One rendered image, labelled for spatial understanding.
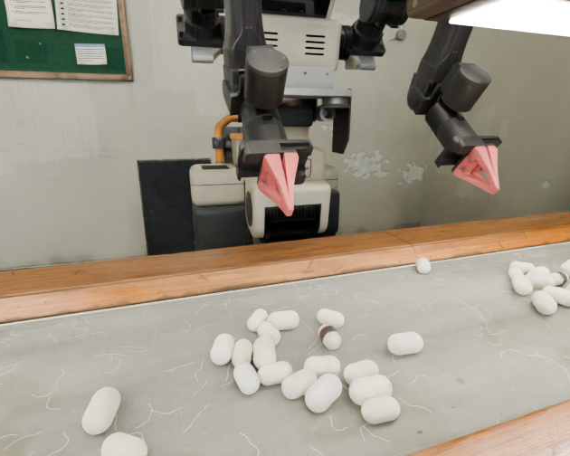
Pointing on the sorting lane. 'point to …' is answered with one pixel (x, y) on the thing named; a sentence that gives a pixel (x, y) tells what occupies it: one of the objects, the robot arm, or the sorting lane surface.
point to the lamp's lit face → (532, 17)
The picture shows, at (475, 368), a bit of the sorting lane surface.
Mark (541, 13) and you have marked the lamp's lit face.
